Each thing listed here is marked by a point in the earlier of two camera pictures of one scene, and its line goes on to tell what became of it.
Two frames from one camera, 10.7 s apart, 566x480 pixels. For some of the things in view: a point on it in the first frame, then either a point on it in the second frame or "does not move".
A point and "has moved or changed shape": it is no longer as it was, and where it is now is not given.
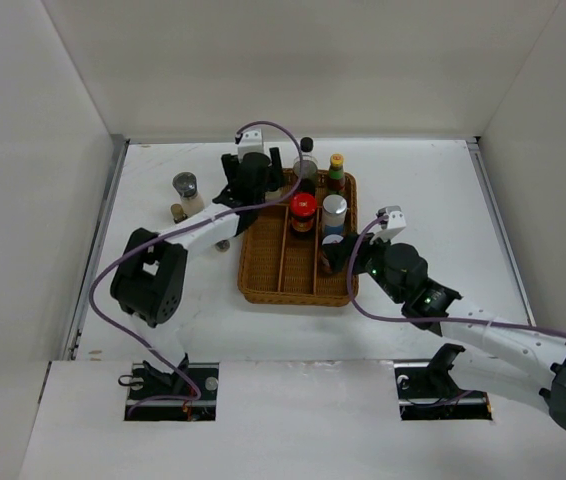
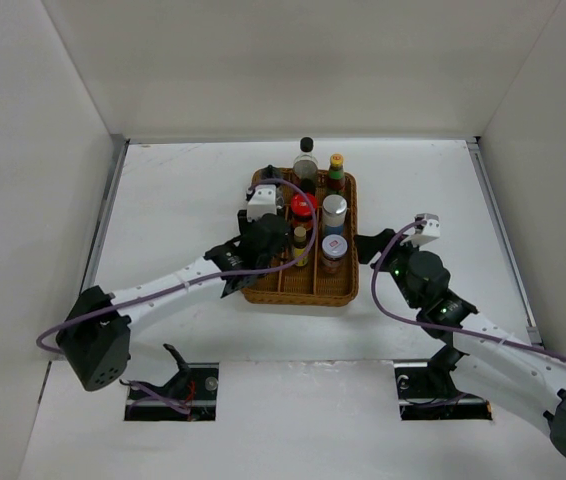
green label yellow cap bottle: (336, 182) does not move
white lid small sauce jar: (334, 249) does not move
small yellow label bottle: (178, 214) to (300, 246)
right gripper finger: (338, 254) to (369, 246)
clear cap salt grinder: (185, 185) to (279, 197)
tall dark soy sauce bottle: (309, 166) does not move
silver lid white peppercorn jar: (334, 214) does not move
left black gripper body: (260, 199) to (246, 225)
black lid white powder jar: (274, 196) has moved or changed shape
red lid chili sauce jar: (303, 207) does not move
